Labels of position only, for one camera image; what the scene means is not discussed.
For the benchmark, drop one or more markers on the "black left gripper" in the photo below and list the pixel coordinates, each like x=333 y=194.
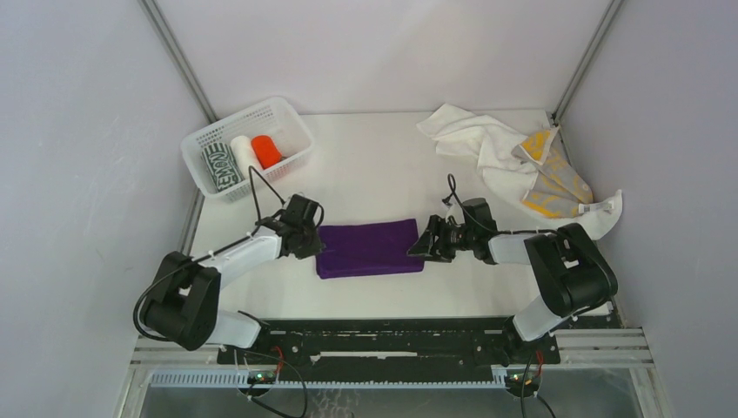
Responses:
x=313 y=249

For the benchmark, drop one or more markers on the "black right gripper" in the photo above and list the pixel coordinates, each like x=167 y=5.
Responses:
x=437 y=226

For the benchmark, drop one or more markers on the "purple towel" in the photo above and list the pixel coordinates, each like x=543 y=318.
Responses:
x=368 y=250

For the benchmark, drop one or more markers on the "orange towel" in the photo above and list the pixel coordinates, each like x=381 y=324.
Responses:
x=266 y=152

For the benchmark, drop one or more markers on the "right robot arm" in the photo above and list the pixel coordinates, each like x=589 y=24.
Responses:
x=570 y=272

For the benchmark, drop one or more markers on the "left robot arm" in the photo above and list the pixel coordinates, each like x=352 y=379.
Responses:
x=181 y=305

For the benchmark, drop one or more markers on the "rolled white towel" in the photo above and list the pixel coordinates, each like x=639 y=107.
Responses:
x=244 y=155

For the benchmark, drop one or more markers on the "white plastic basket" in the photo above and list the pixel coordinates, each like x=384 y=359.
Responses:
x=273 y=117

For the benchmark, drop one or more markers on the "large white towel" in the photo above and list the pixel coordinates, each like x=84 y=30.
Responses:
x=509 y=179

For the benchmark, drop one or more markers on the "small white towel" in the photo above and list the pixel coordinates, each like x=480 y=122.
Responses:
x=455 y=132

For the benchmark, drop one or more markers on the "grey yellow patterned towel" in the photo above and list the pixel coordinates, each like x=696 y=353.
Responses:
x=557 y=191

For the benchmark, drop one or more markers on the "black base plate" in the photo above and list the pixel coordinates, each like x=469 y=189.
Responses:
x=391 y=348

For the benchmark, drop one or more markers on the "white slotted cable duct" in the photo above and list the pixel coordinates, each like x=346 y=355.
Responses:
x=494 y=377

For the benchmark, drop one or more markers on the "aluminium corner post right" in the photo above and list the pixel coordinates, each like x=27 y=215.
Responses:
x=594 y=44

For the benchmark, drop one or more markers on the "aluminium corner post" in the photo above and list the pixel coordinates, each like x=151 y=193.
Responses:
x=154 y=13
x=594 y=44

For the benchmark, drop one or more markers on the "aluminium corner post left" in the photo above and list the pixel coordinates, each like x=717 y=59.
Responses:
x=154 y=13

